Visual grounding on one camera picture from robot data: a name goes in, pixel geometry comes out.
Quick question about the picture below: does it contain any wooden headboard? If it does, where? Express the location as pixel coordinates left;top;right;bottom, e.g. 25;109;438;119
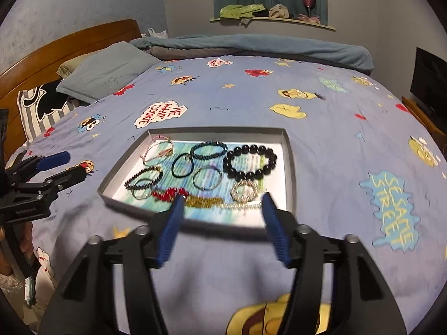
0;19;142;140

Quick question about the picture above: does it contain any blue beaded bracelet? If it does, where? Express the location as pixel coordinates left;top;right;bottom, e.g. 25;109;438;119
190;140;227;161

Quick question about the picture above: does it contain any window shelf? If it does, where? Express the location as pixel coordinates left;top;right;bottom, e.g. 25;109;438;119
210;16;336;31

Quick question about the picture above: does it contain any yellow green pillow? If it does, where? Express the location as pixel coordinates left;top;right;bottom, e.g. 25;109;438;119
56;51;102;77

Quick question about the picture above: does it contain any red bead bracelet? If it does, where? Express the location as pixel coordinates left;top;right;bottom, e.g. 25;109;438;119
152;188;189;203

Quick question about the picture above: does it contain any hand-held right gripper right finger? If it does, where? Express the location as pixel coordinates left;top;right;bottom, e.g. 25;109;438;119
261;193;407;335

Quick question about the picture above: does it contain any silver rhinestone bracelet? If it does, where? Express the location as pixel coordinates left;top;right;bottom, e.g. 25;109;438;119
223;200;263;212

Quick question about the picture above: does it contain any black monitor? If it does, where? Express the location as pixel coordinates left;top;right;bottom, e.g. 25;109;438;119
409;47;447;119

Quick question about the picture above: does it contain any gold chain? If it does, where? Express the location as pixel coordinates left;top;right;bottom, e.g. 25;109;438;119
183;197;226;209

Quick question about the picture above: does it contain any green cloth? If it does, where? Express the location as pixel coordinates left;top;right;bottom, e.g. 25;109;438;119
219;3;269;20

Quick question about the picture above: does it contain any grey pillow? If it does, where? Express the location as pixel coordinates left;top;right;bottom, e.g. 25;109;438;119
56;41;161;104

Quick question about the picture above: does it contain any black elastic bracelet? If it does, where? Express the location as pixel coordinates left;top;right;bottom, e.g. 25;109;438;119
171;154;195;178

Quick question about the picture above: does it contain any person's left hand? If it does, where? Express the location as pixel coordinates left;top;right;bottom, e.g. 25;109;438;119
21;221;35;253

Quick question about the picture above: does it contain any cartoon printed blue bedsheet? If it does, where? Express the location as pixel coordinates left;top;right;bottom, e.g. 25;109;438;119
0;54;447;335

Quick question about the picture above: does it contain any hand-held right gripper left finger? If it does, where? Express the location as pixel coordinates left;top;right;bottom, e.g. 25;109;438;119
38;195;187;335

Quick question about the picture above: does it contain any teal blanket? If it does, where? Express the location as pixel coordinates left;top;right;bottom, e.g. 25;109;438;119
129;34;374;75

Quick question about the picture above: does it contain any blue green printed paper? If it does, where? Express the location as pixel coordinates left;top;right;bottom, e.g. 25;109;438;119
115;140;287;214

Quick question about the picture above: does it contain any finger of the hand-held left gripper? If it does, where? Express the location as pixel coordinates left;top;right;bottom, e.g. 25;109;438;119
19;163;87;201
5;151;70;185

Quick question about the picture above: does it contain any silver bangle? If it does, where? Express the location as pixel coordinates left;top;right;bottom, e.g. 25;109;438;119
193;166;222;191

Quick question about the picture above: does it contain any pink cord bracelet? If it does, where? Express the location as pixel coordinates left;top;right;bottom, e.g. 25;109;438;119
141;137;174;164

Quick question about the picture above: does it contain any thin grey bracelet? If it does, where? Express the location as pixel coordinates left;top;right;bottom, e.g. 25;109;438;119
132;179;156;200

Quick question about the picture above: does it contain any grey folded blanket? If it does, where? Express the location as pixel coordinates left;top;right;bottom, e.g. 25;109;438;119
150;45;269;60

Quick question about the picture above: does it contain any pearl bracelet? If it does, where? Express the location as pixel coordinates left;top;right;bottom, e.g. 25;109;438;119
230;181;260;203

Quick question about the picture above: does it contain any striped pillow with black print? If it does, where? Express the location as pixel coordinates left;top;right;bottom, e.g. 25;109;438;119
17;80;75;143

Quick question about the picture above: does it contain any small dark bead bracelet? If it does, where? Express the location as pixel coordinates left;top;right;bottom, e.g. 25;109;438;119
125;167;163;189

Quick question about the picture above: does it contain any wooden monitor stand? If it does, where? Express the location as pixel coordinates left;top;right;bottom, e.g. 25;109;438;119
401;96;447;141

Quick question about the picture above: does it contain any large black bead bracelet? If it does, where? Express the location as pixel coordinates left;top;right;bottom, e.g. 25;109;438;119
223;144;278;182

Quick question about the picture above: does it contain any grey cardboard tray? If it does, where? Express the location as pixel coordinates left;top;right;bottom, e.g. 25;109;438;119
97;127;297;234

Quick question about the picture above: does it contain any beige cloth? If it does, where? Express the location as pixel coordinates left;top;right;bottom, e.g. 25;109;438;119
269;4;291;19

